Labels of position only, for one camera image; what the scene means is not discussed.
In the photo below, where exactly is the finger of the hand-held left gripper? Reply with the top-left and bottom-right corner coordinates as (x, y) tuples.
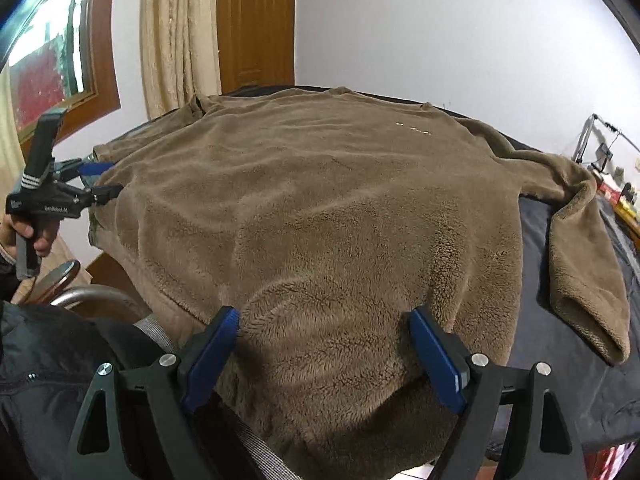
(52, 157), (117, 183)
(85, 184), (124, 207)

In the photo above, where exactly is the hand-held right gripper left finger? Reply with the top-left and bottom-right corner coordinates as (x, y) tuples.
(65, 305), (240, 480)

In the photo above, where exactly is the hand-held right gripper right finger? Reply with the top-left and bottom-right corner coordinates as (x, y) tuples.
(407, 306), (588, 480)

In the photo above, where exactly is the brown fleece sweater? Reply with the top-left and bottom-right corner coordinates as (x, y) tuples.
(89, 86), (632, 473)

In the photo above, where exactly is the person's left forearm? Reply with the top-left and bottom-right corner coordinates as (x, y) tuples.
(0, 246), (23, 306)

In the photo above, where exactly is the person's left hand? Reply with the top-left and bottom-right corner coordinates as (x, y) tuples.
(0, 212), (36, 261)

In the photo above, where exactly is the round metal disc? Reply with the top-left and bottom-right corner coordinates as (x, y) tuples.
(32, 260), (82, 294)

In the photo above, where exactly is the silver metal tube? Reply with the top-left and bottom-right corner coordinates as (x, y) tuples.
(50, 285), (151, 322)

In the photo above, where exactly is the wood framed window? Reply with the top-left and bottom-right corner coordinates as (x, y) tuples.
(0, 0), (122, 147)

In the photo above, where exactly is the black bed cover cloth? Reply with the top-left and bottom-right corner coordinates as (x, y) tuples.
(115, 84), (640, 461)

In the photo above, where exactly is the black puffer jacket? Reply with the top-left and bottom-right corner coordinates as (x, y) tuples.
(0, 300), (201, 480)

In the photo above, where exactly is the floral purple red blanket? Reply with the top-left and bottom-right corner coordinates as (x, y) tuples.
(582, 440), (638, 480)

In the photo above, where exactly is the wooden door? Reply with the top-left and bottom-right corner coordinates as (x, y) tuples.
(216, 0), (298, 95)

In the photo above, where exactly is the wooden desk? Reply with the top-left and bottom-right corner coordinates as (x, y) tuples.
(590, 170), (640, 253)

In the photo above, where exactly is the red box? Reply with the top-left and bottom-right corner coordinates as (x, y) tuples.
(597, 177), (622, 202)

